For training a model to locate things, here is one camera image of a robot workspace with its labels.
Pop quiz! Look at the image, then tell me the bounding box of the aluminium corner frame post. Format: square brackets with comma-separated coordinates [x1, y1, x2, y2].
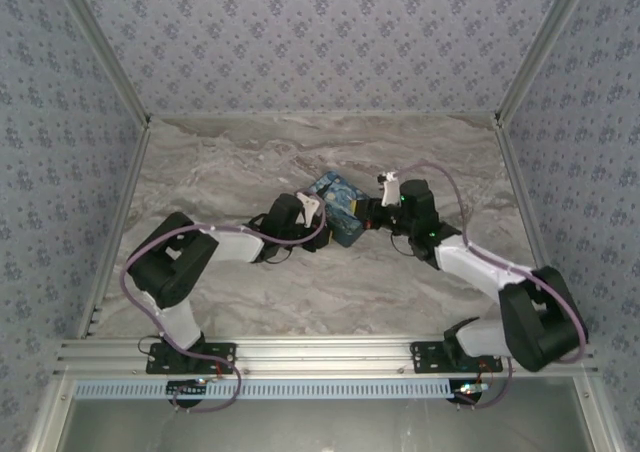
[493, 0, 597, 129]
[51, 0, 152, 129]

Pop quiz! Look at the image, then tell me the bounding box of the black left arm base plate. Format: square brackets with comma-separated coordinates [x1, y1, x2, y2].
[145, 341, 238, 375]

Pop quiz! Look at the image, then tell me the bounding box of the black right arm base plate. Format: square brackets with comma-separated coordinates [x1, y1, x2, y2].
[409, 340, 504, 374]

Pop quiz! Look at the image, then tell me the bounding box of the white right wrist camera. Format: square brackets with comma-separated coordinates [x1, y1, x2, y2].
[376, 170, 402, 208]

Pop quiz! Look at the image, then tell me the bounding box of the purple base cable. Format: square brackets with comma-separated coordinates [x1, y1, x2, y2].
[169, 365, 243, 415]
[455, 359, 515, 409]

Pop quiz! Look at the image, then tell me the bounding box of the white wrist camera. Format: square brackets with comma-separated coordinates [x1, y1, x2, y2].
[376, 170, 402, 208]
[295, 191, 322, 228]

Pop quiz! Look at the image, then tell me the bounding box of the grey metal panel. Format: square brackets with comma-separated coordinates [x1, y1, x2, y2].
[27, 376, 629, 452]

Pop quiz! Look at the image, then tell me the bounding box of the blue box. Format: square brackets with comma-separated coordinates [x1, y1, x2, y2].
[306, 171, 370, 249]

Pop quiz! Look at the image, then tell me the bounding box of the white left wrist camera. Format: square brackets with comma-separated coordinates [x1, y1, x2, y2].
[295, 191, 322, 228]

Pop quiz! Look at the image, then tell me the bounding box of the aluminium side frame rail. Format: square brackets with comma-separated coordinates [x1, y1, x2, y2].
[494, 121, 550, 276]

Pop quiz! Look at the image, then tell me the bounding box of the aluminium front mounting rail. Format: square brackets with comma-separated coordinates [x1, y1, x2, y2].
[55, 338, 600, 379]

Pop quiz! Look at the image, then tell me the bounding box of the white slotted cable duct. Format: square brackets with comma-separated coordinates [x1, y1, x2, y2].
[73, 378, 465, 399]

